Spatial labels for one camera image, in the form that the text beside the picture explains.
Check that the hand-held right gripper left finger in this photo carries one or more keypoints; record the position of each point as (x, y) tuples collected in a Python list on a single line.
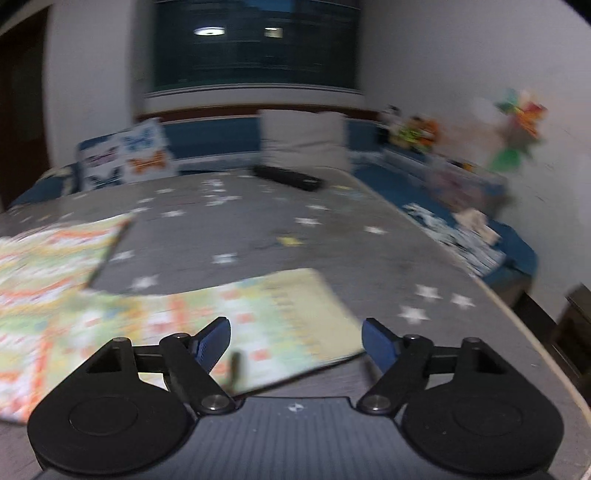
[(215, 342)]

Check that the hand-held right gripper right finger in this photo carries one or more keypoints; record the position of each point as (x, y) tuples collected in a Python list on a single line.
[(377, 342)]

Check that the colourful patterned yellow garment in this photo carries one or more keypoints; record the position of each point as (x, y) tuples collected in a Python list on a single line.
[(152, 318)]

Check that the grey star print bed sheet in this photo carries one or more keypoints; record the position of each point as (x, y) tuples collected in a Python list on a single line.
[(258, 230)]

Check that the patterned white blue cloth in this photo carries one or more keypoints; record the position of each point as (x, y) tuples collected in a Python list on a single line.
[(455, 237)]

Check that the small beige toy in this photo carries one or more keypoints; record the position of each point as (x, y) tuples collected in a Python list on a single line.
[(478, 226)]

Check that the black remote control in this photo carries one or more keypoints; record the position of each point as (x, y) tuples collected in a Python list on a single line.
[(290, 177)]

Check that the dark wooden nightstand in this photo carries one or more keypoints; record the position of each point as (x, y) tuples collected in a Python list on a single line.
[(575, 327)]

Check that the butterfly print cushion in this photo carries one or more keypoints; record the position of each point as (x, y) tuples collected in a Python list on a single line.
[(127, 154)]

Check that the white pillow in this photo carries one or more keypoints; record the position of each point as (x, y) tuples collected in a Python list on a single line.
[(304, 141)]

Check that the colourful stuffed toys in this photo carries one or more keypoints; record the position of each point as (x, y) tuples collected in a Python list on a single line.
[(411, 130)]

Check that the dark window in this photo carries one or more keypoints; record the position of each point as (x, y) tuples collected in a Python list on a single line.
[(256, 44)]

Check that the dark wooden door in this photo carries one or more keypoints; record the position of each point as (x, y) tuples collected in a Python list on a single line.
[(21, 106)]

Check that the blue padded bed frame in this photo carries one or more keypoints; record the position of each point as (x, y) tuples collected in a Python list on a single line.
[(508, 258)]

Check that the colourful pinwheel wall decoration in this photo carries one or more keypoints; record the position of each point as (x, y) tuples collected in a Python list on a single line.
[(517, 129)]

